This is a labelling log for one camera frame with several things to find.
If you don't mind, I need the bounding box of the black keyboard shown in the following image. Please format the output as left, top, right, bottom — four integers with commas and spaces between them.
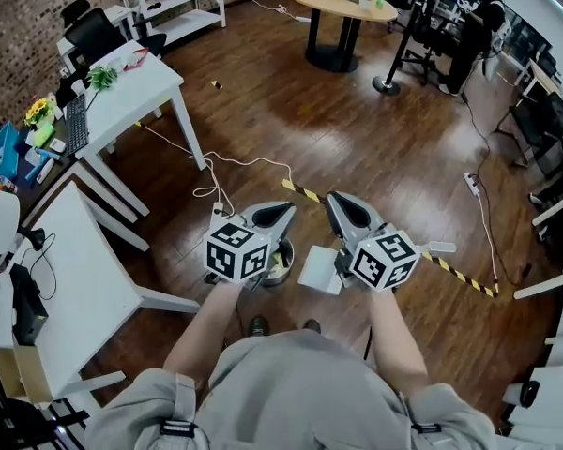
65, 93, 91, 157

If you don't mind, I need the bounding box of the yellow black floor tape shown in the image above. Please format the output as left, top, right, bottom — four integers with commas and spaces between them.
281, 178, 500, 298

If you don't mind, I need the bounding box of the silver metal trash can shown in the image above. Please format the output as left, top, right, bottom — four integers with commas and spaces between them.
256, 238, 297, 288

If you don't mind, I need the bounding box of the white desk with keyboard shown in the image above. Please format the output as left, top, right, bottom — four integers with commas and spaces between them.
73, 39, 208, 220

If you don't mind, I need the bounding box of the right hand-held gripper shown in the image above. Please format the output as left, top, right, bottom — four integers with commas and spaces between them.
325, 190, 421, 294

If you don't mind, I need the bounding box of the cardboard box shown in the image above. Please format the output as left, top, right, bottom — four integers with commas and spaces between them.
0, 343, 53, 403

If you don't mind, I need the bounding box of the black armchair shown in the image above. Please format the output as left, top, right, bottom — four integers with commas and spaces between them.
494, 90, 563, 169

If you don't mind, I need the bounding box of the white flat bar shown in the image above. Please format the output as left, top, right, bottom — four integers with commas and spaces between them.
419, 240, 457, 256

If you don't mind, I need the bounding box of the white metal shelf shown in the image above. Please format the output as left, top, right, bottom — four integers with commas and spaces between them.
114, 0, 228, 42

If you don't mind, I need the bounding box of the person's right forearm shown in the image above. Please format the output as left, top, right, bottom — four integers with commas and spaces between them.
367, 287, 429, 389

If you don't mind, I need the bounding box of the person's left shoe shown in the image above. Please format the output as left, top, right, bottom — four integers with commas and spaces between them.
247, 315, 270, 338

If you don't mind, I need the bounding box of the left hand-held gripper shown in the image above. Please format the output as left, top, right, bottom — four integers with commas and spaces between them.
202, 200, 298, 292

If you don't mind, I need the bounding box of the yellow sunflower pot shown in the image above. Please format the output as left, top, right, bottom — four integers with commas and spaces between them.
23, 97, 58, 128

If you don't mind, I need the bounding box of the white desk with cardboard box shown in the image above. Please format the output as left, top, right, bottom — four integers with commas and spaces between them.
0, 180, 203, 405

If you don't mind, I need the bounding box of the blue storage box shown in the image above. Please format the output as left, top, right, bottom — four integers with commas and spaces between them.
0, 121, 21, 189

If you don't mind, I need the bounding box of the black rectangular box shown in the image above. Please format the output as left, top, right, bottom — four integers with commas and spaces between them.
9, 263, 50, 347

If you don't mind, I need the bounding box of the person's grey shirt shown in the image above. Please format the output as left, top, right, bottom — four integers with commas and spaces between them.
86, 329, 498, 450

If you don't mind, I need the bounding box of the green potted plant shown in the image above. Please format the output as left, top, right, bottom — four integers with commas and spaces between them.
85, 63, 119, 93

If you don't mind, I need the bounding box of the black mesh office chair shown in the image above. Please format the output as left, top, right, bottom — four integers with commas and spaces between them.
402, 0, 457, 86

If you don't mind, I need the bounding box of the white power cable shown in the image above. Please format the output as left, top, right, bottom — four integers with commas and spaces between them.
143, 124, 296, 205

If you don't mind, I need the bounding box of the black caster wheel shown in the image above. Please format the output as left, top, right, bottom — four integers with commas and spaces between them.
519, 380, 541, 408

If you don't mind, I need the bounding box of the black pole stand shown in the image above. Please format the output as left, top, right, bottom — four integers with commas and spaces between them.
371, 0, 434, 98

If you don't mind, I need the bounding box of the round wooden table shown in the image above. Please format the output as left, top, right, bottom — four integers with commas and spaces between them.
287, 0, 400, 74

